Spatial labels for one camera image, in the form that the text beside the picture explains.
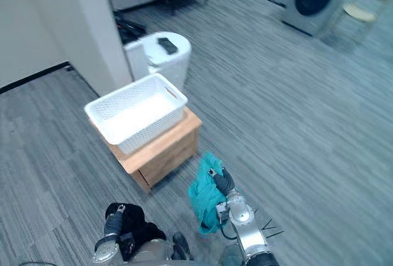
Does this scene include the clear shelf rack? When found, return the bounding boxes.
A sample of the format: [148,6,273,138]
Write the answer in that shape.
[319,0,393,52]

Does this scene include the robot dark foot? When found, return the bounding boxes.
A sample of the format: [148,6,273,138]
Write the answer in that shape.
[171,231,195,261]

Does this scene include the teal cloth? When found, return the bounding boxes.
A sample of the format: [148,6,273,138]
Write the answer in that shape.
[187,151,228,238]

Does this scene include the white round bin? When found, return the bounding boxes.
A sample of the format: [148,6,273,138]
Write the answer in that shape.
[141,31,193,93]

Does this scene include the black cloth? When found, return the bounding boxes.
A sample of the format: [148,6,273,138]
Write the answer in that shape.
[104,203,167,261]

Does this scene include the white plastic laundry basket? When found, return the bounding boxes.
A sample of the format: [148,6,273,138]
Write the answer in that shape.
[84,72,189,155]

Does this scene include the black cables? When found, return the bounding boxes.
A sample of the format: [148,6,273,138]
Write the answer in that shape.
[114,12,146,41]

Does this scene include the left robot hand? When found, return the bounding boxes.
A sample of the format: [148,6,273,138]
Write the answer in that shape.
[103,204,127,238]

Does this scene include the white rectangular box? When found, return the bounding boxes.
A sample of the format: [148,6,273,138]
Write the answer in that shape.
[123,40,150,80]

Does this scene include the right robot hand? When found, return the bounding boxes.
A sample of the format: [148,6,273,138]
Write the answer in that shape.
[207,167,236,197]

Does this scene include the grey washing machine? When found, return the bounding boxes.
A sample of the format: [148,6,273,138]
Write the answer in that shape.
[282,0,348,37]

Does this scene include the black remote control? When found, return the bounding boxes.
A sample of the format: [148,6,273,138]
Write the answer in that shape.
[157,37,178,55]

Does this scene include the robot silver leg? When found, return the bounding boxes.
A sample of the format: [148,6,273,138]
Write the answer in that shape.
[128,237,173,266]

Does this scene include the wooden box stand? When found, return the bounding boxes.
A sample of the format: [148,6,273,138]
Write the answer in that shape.
[88,107,203,194]

